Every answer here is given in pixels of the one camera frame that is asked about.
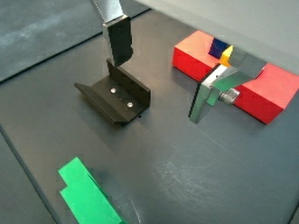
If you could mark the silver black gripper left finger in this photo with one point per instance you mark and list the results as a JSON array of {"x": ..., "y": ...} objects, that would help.
[{"x": 117, "y": 28}]

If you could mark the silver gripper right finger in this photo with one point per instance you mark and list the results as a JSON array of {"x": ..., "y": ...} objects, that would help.
[{"x": 224, "y": 78}]

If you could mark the green U-shaped block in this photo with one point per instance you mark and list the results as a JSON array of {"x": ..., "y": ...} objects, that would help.
[{"x": 85, "y": 197}]

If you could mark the red base board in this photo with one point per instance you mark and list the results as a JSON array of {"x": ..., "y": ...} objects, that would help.
[{"x": 264, "y": 96}]

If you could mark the yellow long bar block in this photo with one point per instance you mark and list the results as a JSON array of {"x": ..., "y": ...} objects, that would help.
[{"x": 225, "y": 56}]

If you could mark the dark blue post block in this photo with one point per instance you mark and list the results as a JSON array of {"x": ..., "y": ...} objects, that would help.
[{"x": 217, "y": 48}]

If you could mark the black metal bracket holder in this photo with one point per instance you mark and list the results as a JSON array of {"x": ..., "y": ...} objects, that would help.
[{"x": 119, "y": 96}]

